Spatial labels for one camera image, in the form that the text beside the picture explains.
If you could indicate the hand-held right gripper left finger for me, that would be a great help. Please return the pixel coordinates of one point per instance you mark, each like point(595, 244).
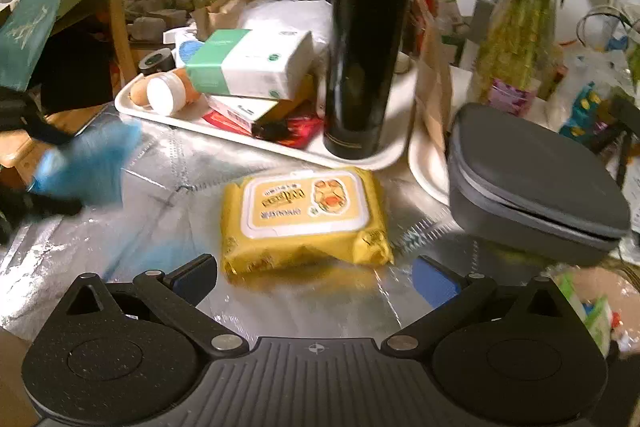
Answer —
point(192, 278)

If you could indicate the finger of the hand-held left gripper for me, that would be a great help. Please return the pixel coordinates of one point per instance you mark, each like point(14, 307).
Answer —
point(40, 206)
point(25, 114)

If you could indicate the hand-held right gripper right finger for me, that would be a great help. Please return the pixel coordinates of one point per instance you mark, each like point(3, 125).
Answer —
point(435, 283)

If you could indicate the teal mesh bath pouf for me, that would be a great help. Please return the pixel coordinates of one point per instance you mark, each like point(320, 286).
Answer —
point(85, 162)

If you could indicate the yellow wet wipes pack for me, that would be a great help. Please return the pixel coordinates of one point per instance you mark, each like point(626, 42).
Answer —
point(300, 207)

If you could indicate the silver foil mat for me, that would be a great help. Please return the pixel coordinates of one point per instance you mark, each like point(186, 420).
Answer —
point(165, 217)

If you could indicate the brown egg-shaped pouch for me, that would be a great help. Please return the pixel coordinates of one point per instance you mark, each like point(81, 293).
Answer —
point(139, 94)

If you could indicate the white plate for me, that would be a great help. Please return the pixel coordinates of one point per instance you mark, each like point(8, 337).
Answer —
point(425, 167)

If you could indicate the grey zip case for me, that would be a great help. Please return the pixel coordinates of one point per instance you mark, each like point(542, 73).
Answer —
point(525, 177)

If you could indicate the black tape roll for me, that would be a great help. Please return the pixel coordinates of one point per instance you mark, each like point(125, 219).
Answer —
point(155, 62)

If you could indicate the white jar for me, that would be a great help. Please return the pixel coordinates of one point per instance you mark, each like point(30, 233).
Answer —
point(167, 94)

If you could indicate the wooden chair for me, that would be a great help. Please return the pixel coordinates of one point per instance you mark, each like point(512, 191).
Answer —
point(122, 7)

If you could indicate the green white tissue packet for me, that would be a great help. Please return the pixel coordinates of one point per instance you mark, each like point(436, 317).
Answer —
point(596, 314)

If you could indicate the white plastic tray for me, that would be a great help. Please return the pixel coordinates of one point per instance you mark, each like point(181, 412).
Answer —
point(300, 152)

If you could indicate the red white flat box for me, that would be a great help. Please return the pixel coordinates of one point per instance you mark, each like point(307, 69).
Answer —
point(240, 109)

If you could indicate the white spray bottle blue label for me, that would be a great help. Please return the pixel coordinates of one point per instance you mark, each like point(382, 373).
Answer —
point(190, 49)

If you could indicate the red flat packet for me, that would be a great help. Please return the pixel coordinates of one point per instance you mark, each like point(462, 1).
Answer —
point(302, 127)

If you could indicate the brown paper bag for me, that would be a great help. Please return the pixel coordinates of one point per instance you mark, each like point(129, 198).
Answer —
point(225, 12)
point(435, 72)

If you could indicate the green white tissue box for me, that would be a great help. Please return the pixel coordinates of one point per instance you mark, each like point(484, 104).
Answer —
point(250, 62)

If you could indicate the black thermos bottle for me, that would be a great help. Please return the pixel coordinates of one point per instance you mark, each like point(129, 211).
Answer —
point(360, 57)

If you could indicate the black mini tripod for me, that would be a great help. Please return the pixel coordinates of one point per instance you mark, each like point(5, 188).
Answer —
point(620, 122)

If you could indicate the white plastic bag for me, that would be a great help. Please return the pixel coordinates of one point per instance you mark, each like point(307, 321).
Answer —
point(285, 17)

